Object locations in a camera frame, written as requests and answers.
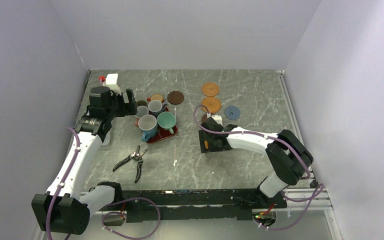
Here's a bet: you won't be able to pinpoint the woven rattan coaster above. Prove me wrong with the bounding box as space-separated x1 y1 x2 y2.
201 82 220 97
201 96 222 114

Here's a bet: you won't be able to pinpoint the red tray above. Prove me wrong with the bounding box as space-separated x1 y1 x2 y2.
146 124 178 144

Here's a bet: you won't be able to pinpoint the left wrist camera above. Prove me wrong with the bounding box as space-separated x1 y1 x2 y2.
98 73 122 95

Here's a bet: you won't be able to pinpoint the orange red cup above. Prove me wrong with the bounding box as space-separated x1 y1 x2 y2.
146 93 165 103

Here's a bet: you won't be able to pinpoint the teal green cup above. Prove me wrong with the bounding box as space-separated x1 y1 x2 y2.
157 111 176 134

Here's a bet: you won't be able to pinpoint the black handled pliers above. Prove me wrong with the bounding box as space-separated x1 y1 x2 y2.
112 145 148 184

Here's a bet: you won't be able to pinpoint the grey olive cup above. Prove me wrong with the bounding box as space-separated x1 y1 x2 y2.
136 100 148 107

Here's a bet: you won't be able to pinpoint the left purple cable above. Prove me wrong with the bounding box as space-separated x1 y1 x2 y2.
46 127 162 240

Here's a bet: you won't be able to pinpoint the orange black rubber coaster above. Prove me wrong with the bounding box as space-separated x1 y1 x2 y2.
204 140 209 150

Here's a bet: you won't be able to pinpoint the dark blue white mug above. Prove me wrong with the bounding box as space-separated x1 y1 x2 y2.
147 100 168 118

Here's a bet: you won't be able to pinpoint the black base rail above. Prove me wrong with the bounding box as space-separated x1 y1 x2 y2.
100 188 287 223

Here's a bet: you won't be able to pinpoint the dark wood coaster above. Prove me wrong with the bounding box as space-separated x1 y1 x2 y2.
167 90 185 105
201 114 212 124

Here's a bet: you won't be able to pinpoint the clear plastic screw box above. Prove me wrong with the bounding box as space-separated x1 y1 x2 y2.
102 121 112 146

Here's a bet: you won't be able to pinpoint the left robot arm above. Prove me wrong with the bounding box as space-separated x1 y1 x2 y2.
31 86 138 239

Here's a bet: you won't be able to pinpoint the blue rubber coaster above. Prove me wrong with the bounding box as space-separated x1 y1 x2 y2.
223 105 241 121

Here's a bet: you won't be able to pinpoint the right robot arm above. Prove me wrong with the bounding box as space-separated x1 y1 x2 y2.
199 117 314 208

